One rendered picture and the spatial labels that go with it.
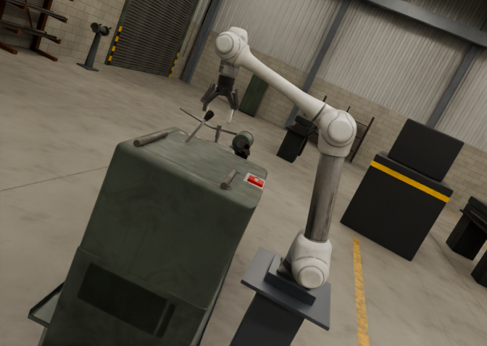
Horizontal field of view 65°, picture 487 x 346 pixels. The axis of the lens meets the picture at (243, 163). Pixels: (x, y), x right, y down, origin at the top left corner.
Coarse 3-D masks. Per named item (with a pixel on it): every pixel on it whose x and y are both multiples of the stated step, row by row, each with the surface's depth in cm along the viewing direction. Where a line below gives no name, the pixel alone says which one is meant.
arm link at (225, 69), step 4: (220, 64) 171; (224, 64) 169; (228, 64) 168; (220, 68) 171; (224, 68) 169; (228, 68) 168; (232, 68) 169; (236, 68) 170; (220, 72) 171; (224, 72) 169; (228, 72) 169; (232, 72) 169; (236, 72) 171; (228, 76) 171; (232, 76) 172; (236, 76) 172
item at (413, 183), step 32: (416, 128) 602; (384, 160) 586; (416, 160) 605; (448, 160) 588; (384, 192) 588; (416, 192) 571; (448, 192) 555; (352, 224) 610; (384, 224) 591; (416, 224) 574
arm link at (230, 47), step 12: (228, 36) 147; (216, 48) 150; (228, 48) 147; (240, 48) 151; (228, 60) 153; (240, 60) 154; (252, 60) 154; (252, 72) 157; (264, 72) 157; (276, 84) 162; (288, 84) 165; (288, 96) 168; (300, 96) 168; (300, 108) 170; (312, 108) 167; (312, 120) 170
